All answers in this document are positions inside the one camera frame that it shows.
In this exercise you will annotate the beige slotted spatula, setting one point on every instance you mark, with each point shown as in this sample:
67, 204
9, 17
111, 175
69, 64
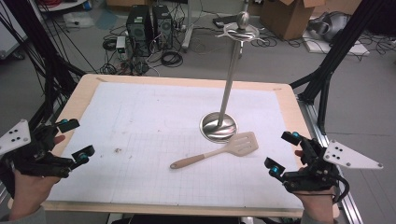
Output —
190, 160

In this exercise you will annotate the black power strip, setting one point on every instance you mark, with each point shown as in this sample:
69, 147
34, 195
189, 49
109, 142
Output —
225, 20

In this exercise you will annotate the black frame stand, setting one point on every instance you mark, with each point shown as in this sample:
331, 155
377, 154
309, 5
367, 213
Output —
46, 62
330, 62

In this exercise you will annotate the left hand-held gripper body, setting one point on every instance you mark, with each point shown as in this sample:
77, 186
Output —
37, 160

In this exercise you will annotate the small white electronic box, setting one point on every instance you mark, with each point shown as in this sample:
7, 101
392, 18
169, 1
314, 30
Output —
120, 45

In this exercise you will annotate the cardboard box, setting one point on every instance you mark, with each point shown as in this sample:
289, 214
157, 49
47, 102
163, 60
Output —
286, 18

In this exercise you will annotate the white cabinet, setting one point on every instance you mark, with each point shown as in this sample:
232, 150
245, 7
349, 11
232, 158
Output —
9, 34

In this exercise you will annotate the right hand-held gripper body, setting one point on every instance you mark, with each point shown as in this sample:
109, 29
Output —
314, 174

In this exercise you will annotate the steel utensil stand with hooks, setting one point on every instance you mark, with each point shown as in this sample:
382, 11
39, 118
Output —
229, 84

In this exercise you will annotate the white metal stand leg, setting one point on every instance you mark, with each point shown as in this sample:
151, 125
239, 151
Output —
188, 31

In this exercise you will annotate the aluminium rail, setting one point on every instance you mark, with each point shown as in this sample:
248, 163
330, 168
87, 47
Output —
350, 205

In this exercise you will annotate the round white table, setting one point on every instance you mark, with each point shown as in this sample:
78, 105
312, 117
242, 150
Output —
62, 6

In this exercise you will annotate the grey bag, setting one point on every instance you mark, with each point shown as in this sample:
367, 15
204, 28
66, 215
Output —
334, 26

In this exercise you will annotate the person's left hand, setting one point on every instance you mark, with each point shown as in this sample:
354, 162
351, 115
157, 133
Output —
29, 194

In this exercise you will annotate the clear plastic bag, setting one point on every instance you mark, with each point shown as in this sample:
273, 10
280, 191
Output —
77, 19

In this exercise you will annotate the white grid paper mat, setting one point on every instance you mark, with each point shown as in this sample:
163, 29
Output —
140, 118

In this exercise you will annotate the black computer tower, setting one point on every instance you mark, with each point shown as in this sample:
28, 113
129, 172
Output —
162, 26
139, 29

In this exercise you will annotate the person's right hand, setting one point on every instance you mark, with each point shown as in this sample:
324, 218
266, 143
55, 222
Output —
317, 202

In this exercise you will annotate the white flat board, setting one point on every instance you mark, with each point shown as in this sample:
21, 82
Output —
358, 48

